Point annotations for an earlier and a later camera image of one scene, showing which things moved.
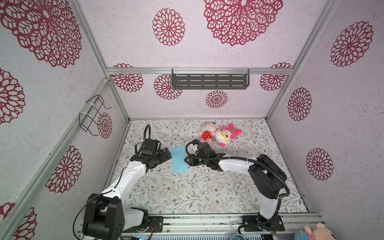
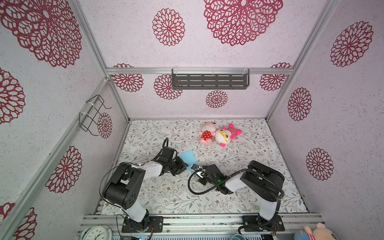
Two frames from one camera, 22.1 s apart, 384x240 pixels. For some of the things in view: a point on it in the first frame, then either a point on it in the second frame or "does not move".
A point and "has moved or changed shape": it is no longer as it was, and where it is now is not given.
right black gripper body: (195, 162) → (206, 179)
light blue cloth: (178, 154) has moved or changed shape
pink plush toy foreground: (319, 233) does not move
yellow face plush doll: (223, 135) does not move
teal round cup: (238, 237) does not move
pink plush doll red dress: (208, 132) does not move
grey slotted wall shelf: (210, 78) does not move
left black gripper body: (155, 156) → (175, 167)
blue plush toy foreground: (301, 235) does not move
